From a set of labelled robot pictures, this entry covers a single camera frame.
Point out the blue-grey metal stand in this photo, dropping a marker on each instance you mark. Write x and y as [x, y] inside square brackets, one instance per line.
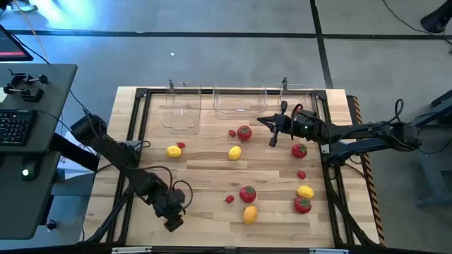
[434, 166]

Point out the computer monitor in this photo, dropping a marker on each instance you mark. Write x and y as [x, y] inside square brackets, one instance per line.
[10, 46]

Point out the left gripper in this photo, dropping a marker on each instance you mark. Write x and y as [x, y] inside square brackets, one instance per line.
[169, 206]

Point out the dark grey desk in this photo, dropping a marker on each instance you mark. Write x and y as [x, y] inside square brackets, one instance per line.
[21, 197]

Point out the black computer mouse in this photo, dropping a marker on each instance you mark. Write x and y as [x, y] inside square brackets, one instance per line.
[30, 169]

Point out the clear plastic bin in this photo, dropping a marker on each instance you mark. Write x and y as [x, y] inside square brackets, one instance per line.
[300, 92]
[182, 121]
[240, 106]

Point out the yellow black hazard tape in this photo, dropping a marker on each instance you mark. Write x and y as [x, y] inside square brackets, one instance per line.
[370, 183]

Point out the red toy tomato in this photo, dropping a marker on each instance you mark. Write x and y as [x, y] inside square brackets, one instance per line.
[244, 133]
[248, 194]
[302, 205]
[299, 150]

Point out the orange-yellow toy lemon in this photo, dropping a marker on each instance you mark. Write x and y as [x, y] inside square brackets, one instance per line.
[250, 214]

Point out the small red toy pepper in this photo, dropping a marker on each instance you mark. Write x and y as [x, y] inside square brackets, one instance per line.
[232, 133]
[301, 174]
[181, 144]
[298, 108]

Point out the black desk clamp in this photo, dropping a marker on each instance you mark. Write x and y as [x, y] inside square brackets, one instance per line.
[30, 94]
[26, 78]

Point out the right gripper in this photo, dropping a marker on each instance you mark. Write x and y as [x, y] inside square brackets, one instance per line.
[303, 125]

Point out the black keyboard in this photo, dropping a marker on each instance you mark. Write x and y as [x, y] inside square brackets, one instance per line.
[14, 127]

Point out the black round knob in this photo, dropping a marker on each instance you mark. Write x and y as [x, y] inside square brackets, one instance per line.
[51, 224]

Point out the yellow toy lemon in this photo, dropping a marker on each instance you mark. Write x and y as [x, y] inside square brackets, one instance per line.
[234, 152]
[305, 192]
[173, 151]

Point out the white paper sheet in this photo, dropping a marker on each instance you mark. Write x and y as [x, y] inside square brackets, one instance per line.
[74, 169]

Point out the small red strawberry bottom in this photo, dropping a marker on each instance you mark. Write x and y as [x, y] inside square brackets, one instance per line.
[230, 199]

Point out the black chair base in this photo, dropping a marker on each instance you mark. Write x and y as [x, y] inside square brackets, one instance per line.
[438, 19]

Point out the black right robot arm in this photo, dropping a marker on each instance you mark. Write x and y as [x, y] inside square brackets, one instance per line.
[353, 134]

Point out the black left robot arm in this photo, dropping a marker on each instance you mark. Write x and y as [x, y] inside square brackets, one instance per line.
[116, 156]

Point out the silver metal bracket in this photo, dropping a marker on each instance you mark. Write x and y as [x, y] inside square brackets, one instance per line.
[130, 250]
[328, 251]

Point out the black aluminium table frame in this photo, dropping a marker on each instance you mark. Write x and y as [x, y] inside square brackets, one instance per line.
[320, 94]

